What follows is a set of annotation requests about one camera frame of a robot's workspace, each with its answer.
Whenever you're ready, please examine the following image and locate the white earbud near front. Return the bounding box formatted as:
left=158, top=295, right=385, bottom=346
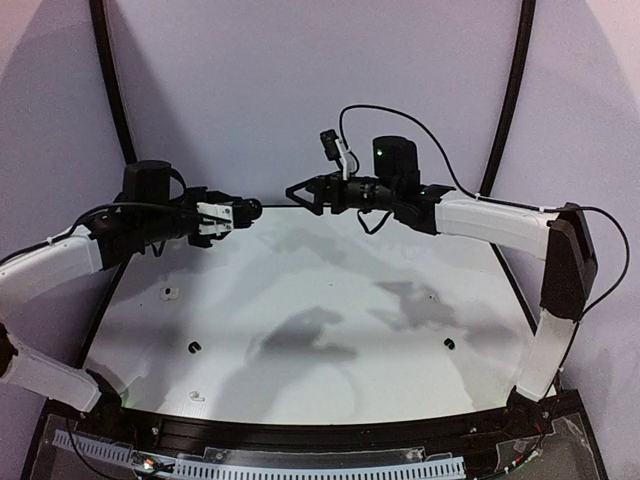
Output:
left=188, top=391, right=205, bottom=402

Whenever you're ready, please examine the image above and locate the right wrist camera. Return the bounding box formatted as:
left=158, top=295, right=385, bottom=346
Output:
left=319, top=129, right=359, bottom=181

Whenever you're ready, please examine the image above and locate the black left camera cable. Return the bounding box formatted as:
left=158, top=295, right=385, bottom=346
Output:
left=0, top=199, right=201, bottom=266

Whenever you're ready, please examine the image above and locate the small green circuit board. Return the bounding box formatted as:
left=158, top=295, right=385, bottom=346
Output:
left=130, top=450, right=164, bottom=473

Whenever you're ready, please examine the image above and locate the black right frame post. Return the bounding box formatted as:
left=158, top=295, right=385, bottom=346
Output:
left=479, top=0, right=537, bottom=196

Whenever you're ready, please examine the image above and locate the black right camera cable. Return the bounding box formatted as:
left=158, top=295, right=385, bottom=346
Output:
left=338, top=103, right=630, bottom=314

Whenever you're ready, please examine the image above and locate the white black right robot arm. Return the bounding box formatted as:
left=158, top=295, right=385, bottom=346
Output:
left=285, top=130, right=598, bottom=401

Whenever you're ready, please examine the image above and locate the black camera cable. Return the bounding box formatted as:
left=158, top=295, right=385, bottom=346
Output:
left=338, top=103, right=630, bottom=314
left=0, top=199, right=201, bottom=266

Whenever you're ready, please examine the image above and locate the black left frame post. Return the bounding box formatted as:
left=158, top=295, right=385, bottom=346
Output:
left=88, top=0, right=137, bottom=165

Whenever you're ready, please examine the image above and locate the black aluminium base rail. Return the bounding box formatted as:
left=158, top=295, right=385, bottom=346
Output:
left=45, top=390, right=592, bottom=472

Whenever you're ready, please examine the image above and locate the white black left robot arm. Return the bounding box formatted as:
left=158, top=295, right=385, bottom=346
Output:
left=1, top=160, right=247, bottom=413

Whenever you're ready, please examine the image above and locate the white slotted cable duct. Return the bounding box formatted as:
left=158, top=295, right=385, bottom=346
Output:
left=48, top=429, right=467, bottom=480

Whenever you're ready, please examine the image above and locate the black frame post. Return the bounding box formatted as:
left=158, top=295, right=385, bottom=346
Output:
left=479, top=0, right=537, bottom=196
left=88, top=0, right=137, bottom=165

